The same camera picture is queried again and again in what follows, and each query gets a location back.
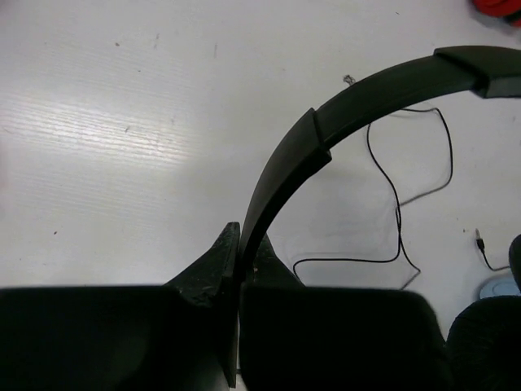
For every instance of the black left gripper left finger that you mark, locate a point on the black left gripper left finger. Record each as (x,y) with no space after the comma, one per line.
(181,335)

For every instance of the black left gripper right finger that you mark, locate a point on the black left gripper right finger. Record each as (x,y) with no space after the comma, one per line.
(294,337)

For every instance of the black wired headphones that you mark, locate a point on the black wired headphones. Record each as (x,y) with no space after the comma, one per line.
(488,71)

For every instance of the light blue headphones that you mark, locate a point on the light blue headphones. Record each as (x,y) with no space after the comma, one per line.
(502,284)

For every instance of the red over-ear headphones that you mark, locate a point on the red over-ear headphones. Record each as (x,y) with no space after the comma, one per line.
(507,10)

